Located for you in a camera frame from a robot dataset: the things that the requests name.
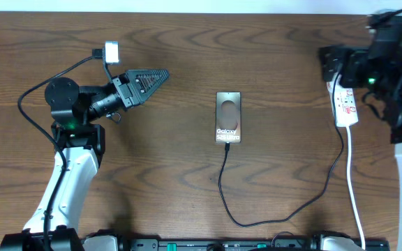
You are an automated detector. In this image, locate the black left camera cable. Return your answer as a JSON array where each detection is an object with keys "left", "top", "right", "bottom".
[{"left": 17, "top": 48, "right": 106, "bottom": 251}]

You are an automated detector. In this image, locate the gold Galaxy smartphone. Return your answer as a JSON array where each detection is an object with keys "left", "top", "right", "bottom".
[{"left": 215, "top": 91, "right": 241, "bottom": 144}]

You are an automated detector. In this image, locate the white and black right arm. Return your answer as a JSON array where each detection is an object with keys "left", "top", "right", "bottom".
[{"left": 318, "top": 12, "right": 402, "bottom": 250}]

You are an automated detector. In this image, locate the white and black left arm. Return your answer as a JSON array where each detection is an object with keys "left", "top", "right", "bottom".
[{"left": 0, "top": 69, "right": 170, "bottom": 250}]

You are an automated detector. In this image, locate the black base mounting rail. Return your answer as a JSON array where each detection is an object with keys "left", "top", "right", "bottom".
[{"left": 82, "top": 228, "right": 390, "bottom": 251}]

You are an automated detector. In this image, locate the white power strip cord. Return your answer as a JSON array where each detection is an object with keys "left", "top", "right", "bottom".
[{"left": 345, "top": 125, "right": 367, "bottom": 250}]

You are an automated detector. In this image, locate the white power strip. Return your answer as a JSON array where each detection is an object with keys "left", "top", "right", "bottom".
[{"left": 327, "top": 73, "right": 359, "bottom": 128}]

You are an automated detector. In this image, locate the black USB charging cable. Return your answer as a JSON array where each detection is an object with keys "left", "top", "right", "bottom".
[{"left": 217, "top": 69, "right": 345, "bottom": 228}]

